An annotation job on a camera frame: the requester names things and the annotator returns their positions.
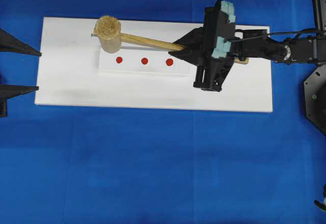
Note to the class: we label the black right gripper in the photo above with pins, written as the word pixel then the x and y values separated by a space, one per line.
pixel 208 48

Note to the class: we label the red dot mark right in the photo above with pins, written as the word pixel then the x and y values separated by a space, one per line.
pixel 169 62

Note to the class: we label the red dot mark middle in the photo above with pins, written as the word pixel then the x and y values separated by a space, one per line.
pixel 144 61

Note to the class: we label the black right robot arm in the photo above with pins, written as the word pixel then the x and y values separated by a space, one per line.
pixel 308 46

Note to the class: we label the small white raised block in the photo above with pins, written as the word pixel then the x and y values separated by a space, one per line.
pixel 132 62

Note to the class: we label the red dot mark left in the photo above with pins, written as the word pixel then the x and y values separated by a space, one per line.
pixel 119 60

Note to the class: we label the red dot mark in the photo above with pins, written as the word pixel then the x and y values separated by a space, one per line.
pixel 169 62
pixel 144 61
pixel 119 60

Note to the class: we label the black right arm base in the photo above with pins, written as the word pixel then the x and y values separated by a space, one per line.
pixel 314 91

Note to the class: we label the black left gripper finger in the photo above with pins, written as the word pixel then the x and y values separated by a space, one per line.
pixel 11 91
pixel 10 43

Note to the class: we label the wooden mallet hammer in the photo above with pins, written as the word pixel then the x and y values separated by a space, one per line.
pixel 108 31

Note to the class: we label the large white foam board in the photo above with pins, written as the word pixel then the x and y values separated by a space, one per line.
pixel 68 74

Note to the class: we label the blue table cloth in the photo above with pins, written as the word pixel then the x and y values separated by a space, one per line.
pixel 111 165

